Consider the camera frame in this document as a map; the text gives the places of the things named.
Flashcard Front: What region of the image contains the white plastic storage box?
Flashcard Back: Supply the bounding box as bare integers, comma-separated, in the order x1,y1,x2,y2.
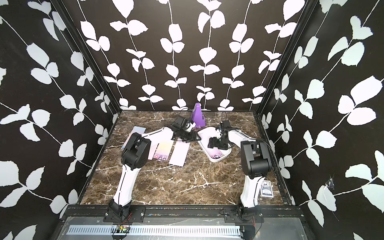
198,127,232,163

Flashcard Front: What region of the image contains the lilac checked sticker sheet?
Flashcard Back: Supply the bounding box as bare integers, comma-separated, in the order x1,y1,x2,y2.
169,141,190,167

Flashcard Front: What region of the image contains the purple sticker sheet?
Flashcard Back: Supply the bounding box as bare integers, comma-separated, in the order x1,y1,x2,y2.
153,140,174,162

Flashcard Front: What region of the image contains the pink sticker sheet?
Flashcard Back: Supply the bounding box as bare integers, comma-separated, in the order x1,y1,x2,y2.
121,125,147,151
148,143,159,160

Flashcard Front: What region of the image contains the plain lilac sticker sheet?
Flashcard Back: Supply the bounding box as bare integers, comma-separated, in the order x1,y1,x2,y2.
209,150,224,160

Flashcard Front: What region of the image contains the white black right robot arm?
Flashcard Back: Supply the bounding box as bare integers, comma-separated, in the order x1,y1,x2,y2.
208,128,273,208

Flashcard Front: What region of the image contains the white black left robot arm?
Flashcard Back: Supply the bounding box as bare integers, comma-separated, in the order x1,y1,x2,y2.
110,127,201,209

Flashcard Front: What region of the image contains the purple plastic object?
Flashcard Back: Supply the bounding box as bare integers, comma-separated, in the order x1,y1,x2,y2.
192,103,206,128

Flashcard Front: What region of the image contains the blue playing card deck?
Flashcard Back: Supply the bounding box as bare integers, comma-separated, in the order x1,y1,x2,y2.
260,181,274,198

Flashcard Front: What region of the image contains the small electronics board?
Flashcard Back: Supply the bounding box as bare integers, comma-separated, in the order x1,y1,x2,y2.
111,225,131,235

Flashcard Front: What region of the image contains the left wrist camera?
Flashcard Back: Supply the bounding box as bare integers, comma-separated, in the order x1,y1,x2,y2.
170,116,192,132

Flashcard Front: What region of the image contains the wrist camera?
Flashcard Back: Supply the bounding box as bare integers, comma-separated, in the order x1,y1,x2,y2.
220,120,232,132
170,116,192,132

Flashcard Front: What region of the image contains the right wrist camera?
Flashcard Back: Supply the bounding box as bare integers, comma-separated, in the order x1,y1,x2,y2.
220,120,232,132

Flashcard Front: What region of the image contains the white perforated cable duct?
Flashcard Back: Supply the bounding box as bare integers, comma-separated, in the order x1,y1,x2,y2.
65,225,242,237

